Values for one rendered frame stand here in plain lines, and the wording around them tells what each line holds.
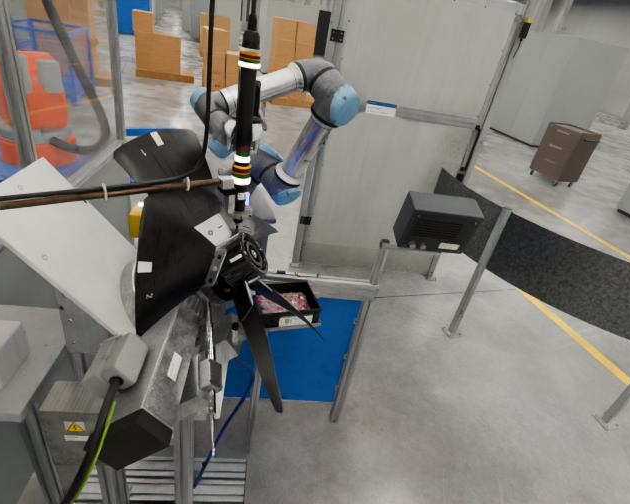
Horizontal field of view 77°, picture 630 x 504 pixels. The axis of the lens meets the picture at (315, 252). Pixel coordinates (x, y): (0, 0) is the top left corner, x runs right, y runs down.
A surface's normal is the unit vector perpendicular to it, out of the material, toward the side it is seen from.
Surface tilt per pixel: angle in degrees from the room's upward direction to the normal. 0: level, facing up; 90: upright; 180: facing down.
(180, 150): 44
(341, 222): 90
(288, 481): 0
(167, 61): 90
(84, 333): 90
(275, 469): 0
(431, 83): 89
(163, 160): 50
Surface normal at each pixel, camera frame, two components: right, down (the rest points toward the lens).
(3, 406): 0.16, -0.85
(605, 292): -0.59, 0.32
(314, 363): 0.07, 0.52
